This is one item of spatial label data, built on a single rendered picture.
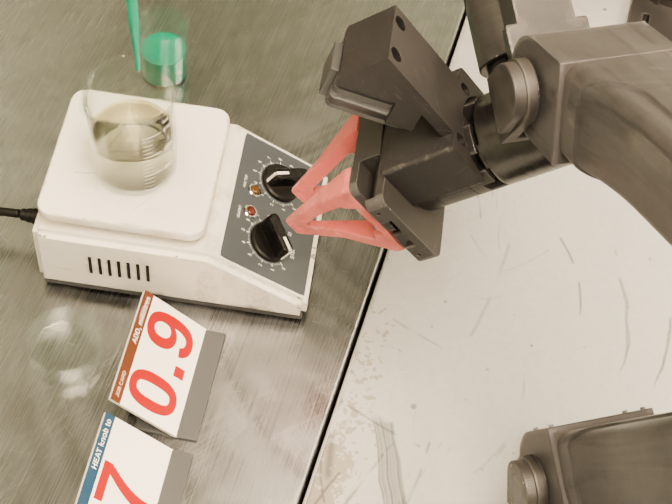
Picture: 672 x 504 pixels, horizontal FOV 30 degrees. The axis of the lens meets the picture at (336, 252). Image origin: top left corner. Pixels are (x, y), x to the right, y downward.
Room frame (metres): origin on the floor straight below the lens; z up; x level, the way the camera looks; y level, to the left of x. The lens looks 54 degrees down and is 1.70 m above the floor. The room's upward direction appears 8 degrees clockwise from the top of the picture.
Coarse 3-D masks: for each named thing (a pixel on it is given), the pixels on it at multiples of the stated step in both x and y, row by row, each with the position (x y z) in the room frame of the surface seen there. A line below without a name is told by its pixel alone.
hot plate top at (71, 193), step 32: (64, 128) 0.58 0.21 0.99; (192, 128) 0.60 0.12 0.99; (224, 128) 0.60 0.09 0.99; (64, 160) 0.55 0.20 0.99; (192, 160) 0.57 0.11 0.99; (64, 192) 0.52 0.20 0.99; (96, 192) 0.53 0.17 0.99; (160, 192) 0.54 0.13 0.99; (192, 192) 0.54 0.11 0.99; (96, 224) 0.50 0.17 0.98; (128, 224) 0.51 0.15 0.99; (160, 224) 0.51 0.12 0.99; (192, 224) 0.51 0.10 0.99
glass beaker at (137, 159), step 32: (96, 64) 0.58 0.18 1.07; (128, 64) 0.59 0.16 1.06; (160, 64) 0.58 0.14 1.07; (96, 96) 0.57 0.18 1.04; (128, 96) 0.59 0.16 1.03; (160, 96) 0.58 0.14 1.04; (96, 128) 0.53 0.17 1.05; (128, 128) 0.53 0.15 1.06; (160, 128) 0.54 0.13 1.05; (96, 160) 0.54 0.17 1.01; (128, 160) 0.53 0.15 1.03; (160, 160) 0.54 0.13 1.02; (128, 192) 0.53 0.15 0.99
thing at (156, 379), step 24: (168, 312) 0.48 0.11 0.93; (144, 336) 0.45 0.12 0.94; (168, 336) 0.46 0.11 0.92; (192, 336) 0.47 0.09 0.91; (144, 360) 0.43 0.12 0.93; (168, 360) 0.44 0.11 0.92; (144, 384) 0.42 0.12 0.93; (168, 384) 0.42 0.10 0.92; (144, 408) 0.40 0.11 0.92; (168, 408) 0.41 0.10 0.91
